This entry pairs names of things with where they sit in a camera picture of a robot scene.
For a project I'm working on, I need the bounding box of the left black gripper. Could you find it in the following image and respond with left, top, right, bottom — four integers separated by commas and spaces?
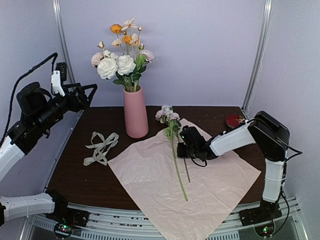
34, 82, 97, 130

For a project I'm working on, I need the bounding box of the lilac carnation flower stem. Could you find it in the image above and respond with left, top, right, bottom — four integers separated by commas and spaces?
154, 109, 192, 183

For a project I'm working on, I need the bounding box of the peach rose flower stem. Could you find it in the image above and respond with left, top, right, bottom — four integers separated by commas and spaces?
90, 41, 118, 68

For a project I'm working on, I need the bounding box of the pink wrapping paper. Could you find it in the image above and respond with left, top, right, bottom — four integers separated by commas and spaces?
108, 130, 260, 240

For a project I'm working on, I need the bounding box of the cream ribbon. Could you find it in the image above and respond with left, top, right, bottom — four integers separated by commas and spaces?
83, 131, 119, 166

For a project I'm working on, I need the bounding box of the orange flower stem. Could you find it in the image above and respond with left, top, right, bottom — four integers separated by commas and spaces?
109, 23, 133, 91

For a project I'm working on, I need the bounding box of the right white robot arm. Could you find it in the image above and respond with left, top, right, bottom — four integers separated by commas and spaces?
177, 111, 290, 221

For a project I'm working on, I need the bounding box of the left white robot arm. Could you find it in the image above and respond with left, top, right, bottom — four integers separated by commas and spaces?
0, 82, 98, 224

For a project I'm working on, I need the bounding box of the pink tapered vase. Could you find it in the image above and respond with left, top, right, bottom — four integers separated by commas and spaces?
123, 86, 149, 139

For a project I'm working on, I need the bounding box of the red floral plate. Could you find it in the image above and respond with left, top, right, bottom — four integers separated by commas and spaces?
225, 114, 246, 129

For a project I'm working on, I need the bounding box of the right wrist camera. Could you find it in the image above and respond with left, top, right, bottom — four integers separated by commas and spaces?
179, 125, 190, 145

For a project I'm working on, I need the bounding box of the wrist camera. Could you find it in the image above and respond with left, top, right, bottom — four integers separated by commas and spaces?
179, 125, 190, 145
51, 62, 67, 97

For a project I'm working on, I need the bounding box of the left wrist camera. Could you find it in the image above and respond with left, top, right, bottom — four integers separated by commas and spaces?
51, 62, 67, 97

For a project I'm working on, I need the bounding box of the right aluminium corner post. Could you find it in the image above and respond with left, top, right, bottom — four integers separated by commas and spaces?
241, 0, 274, 116

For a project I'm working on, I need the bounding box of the aluminium corner post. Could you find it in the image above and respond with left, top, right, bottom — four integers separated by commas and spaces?
241, 0, 274, 116
52, 0, 80, 84

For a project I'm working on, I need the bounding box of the left aluminium corner post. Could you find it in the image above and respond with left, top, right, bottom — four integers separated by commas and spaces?
52, 0, 80, 84

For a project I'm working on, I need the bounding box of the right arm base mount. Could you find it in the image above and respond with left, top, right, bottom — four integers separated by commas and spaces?
239, 207, 282, 238

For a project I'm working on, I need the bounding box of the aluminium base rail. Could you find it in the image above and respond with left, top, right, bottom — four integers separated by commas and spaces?
19, 197, 309, 240

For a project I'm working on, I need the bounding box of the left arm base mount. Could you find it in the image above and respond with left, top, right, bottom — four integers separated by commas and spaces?
45, 207, 90, 240

